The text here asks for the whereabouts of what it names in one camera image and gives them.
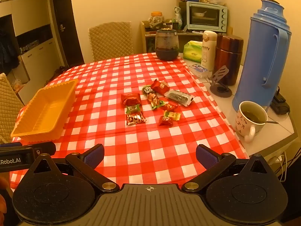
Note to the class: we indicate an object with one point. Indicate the blue white small box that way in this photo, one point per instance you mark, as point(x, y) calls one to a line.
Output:
point(198, 70)

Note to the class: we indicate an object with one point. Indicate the red white checkered tablecloth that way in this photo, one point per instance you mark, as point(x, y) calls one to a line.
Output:
point(145, 141)

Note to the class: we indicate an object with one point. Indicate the white cabinet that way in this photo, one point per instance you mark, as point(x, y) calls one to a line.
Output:
point(40, 58)

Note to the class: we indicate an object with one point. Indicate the green white candy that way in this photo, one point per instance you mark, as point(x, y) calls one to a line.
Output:
point(133, 109)

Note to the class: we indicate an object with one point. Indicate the metal spoon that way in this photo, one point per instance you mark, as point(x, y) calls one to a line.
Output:
point(271, 122)

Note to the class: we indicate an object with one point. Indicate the green white snack bag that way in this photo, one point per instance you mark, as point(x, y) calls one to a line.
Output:
point(178, 16)

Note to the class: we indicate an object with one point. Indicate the large red candy packet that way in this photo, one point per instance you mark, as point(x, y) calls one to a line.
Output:
point(130, 99)

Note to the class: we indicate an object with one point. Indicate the plastic jar with orange lid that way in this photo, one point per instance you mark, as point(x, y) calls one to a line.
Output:
point(156, 18)

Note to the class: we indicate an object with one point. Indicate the dark glass jar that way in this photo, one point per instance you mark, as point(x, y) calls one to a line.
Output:
point(167, 47)

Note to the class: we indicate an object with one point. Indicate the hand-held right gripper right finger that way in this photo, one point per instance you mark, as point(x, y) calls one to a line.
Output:
point(207, 156)

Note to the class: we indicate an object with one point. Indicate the grey phone stand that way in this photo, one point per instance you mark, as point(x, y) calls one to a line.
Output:
point(221, 74)

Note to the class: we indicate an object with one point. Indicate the blue thermos jug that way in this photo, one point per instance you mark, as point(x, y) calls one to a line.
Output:
point(256, 63)

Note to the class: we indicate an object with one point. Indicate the orange plastic tray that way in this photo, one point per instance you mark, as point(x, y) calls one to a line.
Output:
point(44, 113)

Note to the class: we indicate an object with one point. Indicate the yellow green candy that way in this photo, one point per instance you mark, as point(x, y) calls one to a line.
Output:
point(174, 115)

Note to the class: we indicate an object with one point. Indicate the black power adapter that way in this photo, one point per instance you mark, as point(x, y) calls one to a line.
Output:
point(279, 104)

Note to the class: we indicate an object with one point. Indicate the wooden shelf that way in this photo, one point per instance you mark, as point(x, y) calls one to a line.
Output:
point(144, 37)

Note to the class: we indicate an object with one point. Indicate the clear bag of oranges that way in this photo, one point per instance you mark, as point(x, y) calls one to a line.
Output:
point(17, 84)

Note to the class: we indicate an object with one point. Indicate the dark door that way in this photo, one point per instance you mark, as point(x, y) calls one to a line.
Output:
point(65, 16)

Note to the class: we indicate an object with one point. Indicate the long green red sausage snack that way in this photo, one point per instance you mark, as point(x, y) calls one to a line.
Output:
point(152, 97)

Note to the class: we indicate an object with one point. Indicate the white drink bottle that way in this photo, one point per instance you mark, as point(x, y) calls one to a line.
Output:
point(208, 54)

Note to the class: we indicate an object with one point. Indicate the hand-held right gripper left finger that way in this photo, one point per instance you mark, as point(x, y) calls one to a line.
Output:
point(94, 156)

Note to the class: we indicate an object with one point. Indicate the row of shoes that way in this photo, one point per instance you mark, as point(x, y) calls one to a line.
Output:
point(61, 69)

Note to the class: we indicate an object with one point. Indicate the red orange candy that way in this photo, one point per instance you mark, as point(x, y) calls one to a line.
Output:
point(170, 107)

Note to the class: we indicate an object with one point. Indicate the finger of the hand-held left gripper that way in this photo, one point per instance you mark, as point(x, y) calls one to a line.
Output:
point(11, 144)
point(44, 148)

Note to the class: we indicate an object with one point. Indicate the brown metal flask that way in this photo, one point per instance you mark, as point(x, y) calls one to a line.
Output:
point(229, 56)

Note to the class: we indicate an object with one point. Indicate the pale blue toaster oven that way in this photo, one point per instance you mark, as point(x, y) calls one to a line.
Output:
point(222, 16)

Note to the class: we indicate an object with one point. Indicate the quilted beige chair back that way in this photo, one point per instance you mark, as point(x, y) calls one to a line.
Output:
point(110, 40)

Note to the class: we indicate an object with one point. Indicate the white patterned mug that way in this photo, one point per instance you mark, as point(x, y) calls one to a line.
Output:
point(244, 124)

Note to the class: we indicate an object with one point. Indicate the red white patterned candy packet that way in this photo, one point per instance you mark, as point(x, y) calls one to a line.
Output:
point(135, 119)

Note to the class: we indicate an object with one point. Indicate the green tissue pack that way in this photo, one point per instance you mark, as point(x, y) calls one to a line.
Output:
point(192, 51)

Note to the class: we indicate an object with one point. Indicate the dark hanging coat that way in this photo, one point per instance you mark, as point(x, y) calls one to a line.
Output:
point(7, 51)

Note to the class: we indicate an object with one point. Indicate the red packet with white label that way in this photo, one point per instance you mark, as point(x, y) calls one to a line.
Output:
point(160, 87)

